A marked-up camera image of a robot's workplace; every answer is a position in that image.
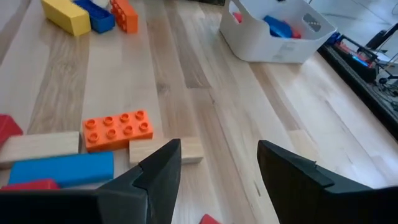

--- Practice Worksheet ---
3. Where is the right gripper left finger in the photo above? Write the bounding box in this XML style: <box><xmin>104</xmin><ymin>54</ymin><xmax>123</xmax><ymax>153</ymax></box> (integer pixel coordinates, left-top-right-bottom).
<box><xmin>96</xmin><ymin>139</ymin><xmax>182</xmax><ymax>224</ymax></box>

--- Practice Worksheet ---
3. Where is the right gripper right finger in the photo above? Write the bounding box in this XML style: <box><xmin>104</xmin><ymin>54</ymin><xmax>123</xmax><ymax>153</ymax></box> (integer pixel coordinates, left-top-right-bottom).
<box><xmin>257</xmin><ymin>139</ymin><xmax>398</xmax><ymax>224</ymax></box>

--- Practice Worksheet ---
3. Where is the wooden block with sticker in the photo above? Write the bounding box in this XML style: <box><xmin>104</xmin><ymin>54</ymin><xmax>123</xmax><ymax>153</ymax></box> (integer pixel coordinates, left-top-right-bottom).
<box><xmin>0</xmin><ymin>131</ymin><xmax>80</xmax><ymax>170</ymax></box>
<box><xmin>128</xmin><ymin>136</ymin><xmax>205</xmax><ymax>166</ymax></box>

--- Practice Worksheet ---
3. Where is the red wedge block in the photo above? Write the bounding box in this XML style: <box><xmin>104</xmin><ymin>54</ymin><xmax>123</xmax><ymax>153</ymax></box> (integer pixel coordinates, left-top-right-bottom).
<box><xmin>198</xmin><ymin>213</ymin><xmax>222</xmax><ymax>224</ymax></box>

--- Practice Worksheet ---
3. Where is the orange Duplo brick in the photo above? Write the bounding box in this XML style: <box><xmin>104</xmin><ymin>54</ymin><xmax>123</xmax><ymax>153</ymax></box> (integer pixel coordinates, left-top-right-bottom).
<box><xmin>81</xmin><ymin>109</ymin><xmax>154</xmax><ymax>153</ymax></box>
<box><xmin>109</xmin><ymin>0</ymin><xmax>139</xmax><ymax>34</ymax></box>

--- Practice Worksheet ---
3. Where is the blue wooden block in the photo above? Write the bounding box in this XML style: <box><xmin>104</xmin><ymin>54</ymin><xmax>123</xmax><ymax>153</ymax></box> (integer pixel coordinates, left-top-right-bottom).
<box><xmin>7</xmin><ymin>151</ymin><xmax>115</xmax><ymax>189</ymax></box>

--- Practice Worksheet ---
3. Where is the red wooden block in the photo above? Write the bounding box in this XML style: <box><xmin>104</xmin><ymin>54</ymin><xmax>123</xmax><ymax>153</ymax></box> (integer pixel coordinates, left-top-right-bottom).
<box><xmin>0</xmin><ymin>179</ymin><xmax>60</xmax><ymax>192</ymax></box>
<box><xmin>0</xmin><ymin>113</ymin><xmax>24</xmax><ymax>147</ymax></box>

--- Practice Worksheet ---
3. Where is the blue Duplo brick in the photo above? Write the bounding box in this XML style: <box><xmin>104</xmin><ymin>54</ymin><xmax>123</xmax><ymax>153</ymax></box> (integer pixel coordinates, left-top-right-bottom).
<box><xmin>73</xmin><ymin>0</ymin><xmax>116</xmax><ymax>34</ymax></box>

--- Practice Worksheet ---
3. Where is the yellow long block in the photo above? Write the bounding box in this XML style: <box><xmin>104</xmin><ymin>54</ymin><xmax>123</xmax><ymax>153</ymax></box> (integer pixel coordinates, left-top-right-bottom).
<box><xmin>40</xmin><ymin>0</ymin><xmax>92</xmax><ymax>37</ymax></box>

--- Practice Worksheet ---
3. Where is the black crate with red top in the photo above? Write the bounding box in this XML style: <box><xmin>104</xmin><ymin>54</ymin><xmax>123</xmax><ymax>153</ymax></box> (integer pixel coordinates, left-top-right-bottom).
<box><xmin>325</xmin><ymin>30</ymin><xmax>379</xmax><ymax>84</ymax></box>

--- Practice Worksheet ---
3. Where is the white plastic bin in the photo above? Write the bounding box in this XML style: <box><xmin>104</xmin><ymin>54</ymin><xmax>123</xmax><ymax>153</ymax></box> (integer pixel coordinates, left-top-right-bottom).
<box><xmin>219</xmin><ymin>0</ymin><xmax>338</xmax><ymax>64</ymax></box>

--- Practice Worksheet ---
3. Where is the black floor cable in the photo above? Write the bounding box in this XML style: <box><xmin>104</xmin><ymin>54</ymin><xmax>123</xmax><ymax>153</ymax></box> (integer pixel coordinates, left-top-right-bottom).
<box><xmin>374</xmin><ymin>71</ymin><xmax>398</xmax><ymax>113</ymax></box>

